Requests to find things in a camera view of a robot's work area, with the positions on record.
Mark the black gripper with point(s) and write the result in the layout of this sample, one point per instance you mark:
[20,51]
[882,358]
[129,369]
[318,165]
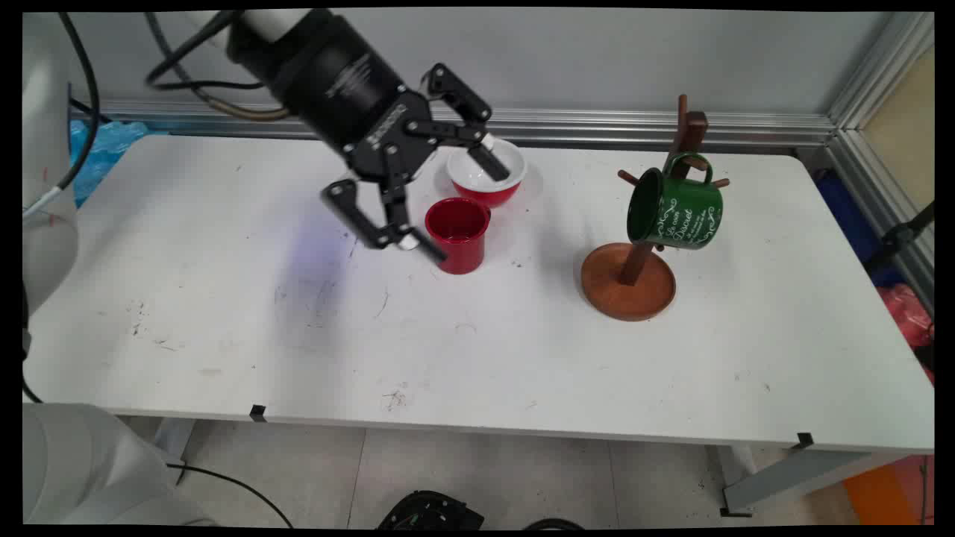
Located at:
[336,82]

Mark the green enamel mug white print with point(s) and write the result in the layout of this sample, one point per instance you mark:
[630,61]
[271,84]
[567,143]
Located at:
[683,209]

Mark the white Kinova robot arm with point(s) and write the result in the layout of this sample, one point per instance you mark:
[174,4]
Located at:
[46,246]

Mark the red bowl white inside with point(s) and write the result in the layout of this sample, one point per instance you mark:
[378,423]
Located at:
[477,190]

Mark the red cup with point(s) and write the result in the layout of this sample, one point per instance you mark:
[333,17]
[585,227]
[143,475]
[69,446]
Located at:
[459,250]

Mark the wooden mug tree stand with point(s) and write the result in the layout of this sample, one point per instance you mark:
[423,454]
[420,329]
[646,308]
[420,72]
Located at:
[627,287]

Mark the blue plastic bag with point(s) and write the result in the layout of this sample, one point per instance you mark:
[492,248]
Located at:
[104,153]

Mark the black device on floor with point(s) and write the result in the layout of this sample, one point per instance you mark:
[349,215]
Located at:
[429,511]

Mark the black round floor object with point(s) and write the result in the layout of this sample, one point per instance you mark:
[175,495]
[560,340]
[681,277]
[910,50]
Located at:
[552,524]

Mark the blue box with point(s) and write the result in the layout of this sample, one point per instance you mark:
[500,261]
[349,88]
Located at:
[850,216]

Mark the grey table leg with foot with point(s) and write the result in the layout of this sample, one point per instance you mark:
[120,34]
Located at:
[791,477]

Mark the red plastic bag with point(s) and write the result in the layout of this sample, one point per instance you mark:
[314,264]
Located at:
[906,317]

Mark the orange box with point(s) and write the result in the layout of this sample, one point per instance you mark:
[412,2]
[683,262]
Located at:
[884,492]

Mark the aluminium frame rail horizontal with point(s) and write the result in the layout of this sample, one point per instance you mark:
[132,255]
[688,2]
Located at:
[634,128]

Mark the aluminium frame corner post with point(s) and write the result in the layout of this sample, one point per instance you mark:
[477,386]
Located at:
[880,82]

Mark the black clamp bracket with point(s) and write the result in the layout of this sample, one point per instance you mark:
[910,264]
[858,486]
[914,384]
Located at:
[899,237]

